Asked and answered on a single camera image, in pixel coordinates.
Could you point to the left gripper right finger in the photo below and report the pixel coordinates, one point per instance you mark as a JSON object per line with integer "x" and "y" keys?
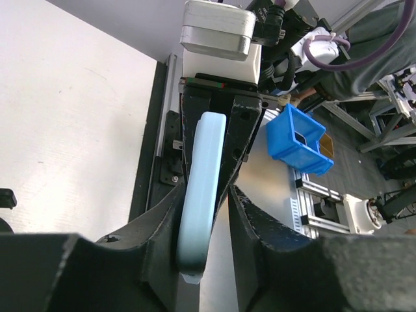
{"x": 279, "y": 269}

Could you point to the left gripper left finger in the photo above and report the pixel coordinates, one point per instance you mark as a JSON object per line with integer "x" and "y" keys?
{"x": 130, "y": 269}

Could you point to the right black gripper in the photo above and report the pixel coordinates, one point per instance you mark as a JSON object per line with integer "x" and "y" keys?
{"x": 242, "y": 114}

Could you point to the phone with blue case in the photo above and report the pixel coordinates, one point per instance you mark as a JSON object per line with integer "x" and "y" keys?
{"x": 200, "y": 197}

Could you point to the black phone stand round base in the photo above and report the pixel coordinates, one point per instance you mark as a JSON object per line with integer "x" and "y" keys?
{"x": 7, "y": 201}

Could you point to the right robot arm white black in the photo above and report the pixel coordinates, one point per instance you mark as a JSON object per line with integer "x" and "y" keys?
{"x": 222, "y": 97}

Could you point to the blue plastic storage bin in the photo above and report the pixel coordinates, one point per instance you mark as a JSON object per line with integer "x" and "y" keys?
{"x": 293, "y": 137}

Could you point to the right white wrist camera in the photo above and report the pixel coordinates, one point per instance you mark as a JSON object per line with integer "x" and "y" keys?
{"x": 217, "y": 41}

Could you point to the aluminium frame workbench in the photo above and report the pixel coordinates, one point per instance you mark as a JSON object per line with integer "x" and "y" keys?
{"x": 374, "y": 137}

